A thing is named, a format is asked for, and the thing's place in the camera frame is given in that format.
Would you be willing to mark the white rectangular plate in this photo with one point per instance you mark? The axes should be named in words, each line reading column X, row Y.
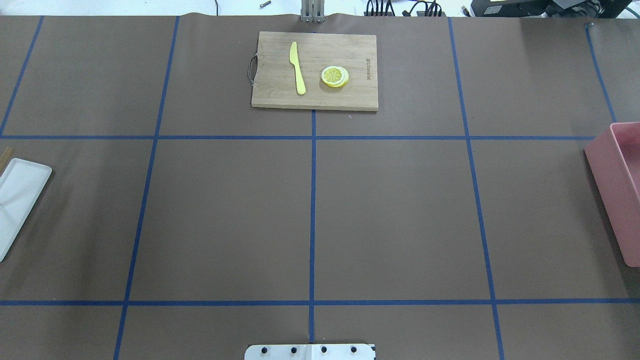
column 21, row 185

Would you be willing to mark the bamboo cutting board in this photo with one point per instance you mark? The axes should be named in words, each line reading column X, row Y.
column 274, row 80

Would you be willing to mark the pink plastic tray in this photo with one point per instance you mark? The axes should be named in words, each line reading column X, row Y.
column 614, row 160

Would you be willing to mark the yellow plastic knife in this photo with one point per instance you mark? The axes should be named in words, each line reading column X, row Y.
column 300, row 85

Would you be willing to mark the wooden chopsticks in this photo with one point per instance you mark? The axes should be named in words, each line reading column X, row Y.
column 5, row 158

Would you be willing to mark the aluminium frame post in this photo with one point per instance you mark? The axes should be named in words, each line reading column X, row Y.
column 313, row 11

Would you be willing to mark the yellow lemon slices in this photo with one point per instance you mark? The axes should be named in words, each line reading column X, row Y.
column 335, row 76

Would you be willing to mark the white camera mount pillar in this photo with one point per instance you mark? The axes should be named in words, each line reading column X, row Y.
column 311, row 351

